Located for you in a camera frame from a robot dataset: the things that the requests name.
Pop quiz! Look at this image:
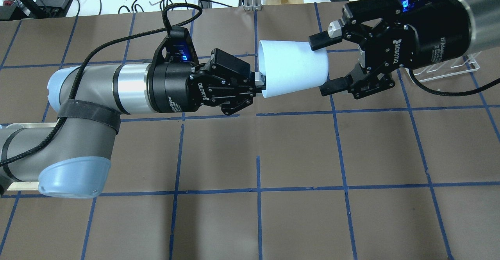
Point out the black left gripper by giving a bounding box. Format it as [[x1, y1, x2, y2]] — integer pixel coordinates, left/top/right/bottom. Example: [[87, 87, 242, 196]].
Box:
[[148, 48, 266, 116]]

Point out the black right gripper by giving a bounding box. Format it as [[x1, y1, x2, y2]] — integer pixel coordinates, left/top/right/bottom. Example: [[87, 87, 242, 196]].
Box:
[[309, 0, 470, 99]]

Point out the light blue plastic cup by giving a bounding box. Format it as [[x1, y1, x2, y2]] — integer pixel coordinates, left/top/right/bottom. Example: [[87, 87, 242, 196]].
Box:
[[258, 41, 329, 98]]

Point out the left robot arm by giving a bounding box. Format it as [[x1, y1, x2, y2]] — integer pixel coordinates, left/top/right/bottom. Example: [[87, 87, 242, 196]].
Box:
[[1, 45, 266, 198]]

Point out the black power brick left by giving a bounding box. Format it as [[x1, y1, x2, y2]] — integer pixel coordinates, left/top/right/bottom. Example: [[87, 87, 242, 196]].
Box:
[[35, 0, 74, 18]]

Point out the cream plastic tray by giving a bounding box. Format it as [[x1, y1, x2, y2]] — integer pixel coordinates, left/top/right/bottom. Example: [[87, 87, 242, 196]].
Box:
[[0, 123, 56, 196]]

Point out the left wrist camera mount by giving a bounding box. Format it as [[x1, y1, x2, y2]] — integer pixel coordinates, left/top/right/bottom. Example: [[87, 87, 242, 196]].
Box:
[[152, 26, 199, 66]]

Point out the white wire cup rack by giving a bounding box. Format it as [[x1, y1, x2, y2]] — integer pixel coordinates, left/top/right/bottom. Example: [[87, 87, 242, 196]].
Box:
[[413, 52, 482, 83]]

